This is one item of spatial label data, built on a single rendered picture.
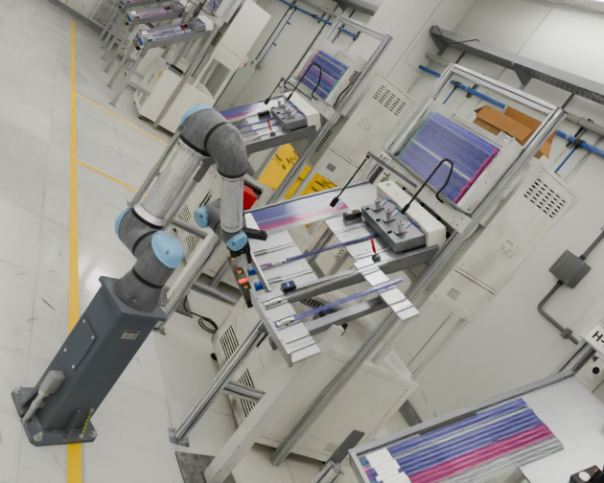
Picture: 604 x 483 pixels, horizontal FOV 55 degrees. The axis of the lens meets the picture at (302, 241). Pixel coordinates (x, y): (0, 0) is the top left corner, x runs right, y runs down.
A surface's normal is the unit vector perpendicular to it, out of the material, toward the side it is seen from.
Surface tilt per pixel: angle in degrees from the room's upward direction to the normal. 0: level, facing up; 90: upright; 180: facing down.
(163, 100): 90
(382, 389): 90
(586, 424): 45
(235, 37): 90
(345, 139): 90
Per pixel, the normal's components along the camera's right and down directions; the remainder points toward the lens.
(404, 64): 0.32, 0.48
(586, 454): -0.11, -0.84
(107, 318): -0.58, -0.20
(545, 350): -0.75, -0.40
